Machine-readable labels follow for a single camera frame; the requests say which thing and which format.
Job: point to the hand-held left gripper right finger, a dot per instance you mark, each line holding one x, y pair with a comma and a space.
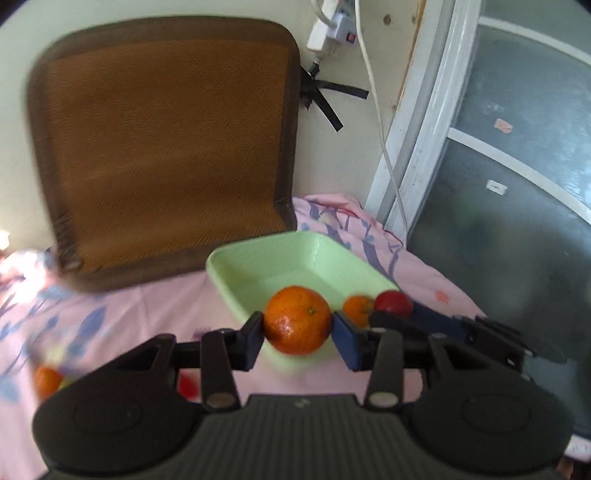
347, 344

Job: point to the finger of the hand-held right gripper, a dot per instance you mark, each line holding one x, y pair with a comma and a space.
400, 323
438, 318

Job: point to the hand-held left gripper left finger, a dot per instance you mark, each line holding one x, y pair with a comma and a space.
251, 341

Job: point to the red cherry tomato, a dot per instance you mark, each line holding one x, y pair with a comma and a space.
187, 386
393, 302

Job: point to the small orange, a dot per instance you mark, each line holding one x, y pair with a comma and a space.
46, 382
358, 310

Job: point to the large orange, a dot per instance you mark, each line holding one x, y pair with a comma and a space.
298, 320

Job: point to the light green plastic basin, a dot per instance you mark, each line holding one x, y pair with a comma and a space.
286, 263

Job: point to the frosted glass door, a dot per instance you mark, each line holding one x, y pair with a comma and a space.
508, 240

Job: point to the pink printed blanket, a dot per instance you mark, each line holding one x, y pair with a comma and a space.
138, 314

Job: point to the white door sticker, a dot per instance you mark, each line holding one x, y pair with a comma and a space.
496, 186

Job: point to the pink door sticker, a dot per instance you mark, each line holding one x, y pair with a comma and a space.
503, 125

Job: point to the brown woven seat mat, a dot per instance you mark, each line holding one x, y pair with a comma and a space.
157, 152

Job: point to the black tape bundle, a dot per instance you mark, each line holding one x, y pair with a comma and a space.
323, 92

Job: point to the black plug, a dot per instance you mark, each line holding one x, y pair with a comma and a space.
316, 64

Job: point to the white power strip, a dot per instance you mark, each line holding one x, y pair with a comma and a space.
330, 32

